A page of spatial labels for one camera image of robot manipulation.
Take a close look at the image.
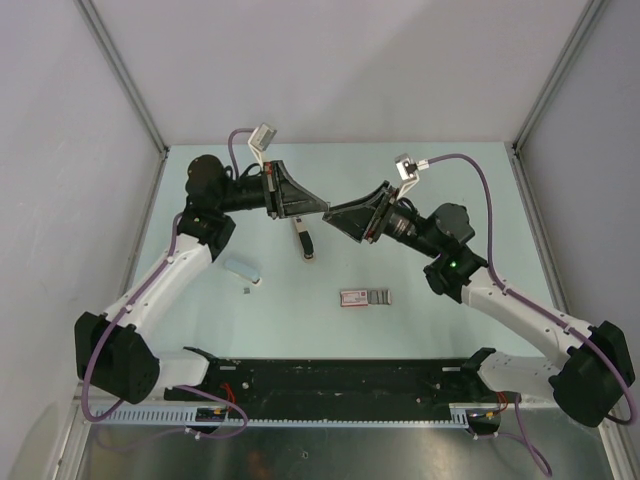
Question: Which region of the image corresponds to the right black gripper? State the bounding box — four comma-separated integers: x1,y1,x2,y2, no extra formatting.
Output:
323,181,442,260

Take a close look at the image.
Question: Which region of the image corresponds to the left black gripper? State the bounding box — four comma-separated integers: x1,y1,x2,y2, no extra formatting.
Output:
217,161,327,220

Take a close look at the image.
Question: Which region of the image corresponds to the red white staple box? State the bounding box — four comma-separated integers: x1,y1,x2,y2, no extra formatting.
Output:
340,289,392,308

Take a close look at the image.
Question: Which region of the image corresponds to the light blue stapler cover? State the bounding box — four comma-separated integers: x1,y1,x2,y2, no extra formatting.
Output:
224,258,262,286

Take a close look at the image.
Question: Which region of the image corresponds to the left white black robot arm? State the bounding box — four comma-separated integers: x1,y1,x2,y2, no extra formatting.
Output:
74,155,329,404

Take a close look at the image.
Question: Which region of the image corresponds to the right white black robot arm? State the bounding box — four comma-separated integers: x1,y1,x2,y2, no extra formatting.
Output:
323,183,635,427

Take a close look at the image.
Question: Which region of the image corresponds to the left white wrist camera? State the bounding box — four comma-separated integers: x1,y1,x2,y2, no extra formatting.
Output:
247,123,277,166

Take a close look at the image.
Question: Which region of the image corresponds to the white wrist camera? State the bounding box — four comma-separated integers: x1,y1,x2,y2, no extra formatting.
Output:
247,123,277,166
395,154,429,200

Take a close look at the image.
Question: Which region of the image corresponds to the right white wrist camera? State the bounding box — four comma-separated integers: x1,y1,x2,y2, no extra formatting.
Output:
395,154,429,200

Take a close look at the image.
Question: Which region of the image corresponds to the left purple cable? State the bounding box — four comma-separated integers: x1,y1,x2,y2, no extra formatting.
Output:
81,127,249,449

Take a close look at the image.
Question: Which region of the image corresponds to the purple cable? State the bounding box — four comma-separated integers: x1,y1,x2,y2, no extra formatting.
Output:
424,153,632,476
81,127,249,449

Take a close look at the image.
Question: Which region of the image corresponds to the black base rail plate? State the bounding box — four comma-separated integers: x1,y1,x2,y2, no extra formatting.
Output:
164,357,524,421

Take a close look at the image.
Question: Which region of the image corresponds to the grey slotted cable duct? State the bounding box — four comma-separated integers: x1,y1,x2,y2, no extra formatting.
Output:
92,402,511,431

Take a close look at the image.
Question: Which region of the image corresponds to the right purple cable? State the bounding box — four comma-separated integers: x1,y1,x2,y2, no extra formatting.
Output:
424,153,632,476

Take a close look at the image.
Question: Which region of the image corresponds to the left aluminium corner post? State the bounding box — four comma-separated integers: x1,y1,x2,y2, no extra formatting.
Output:
73,0,168,153

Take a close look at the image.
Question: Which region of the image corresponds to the aluminium corner post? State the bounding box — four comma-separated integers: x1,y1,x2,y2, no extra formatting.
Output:
512,0,610,152
73,0,168,153

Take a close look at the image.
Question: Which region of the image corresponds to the right aluminium corner post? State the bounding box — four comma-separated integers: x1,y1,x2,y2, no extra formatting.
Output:
512,0,610,152

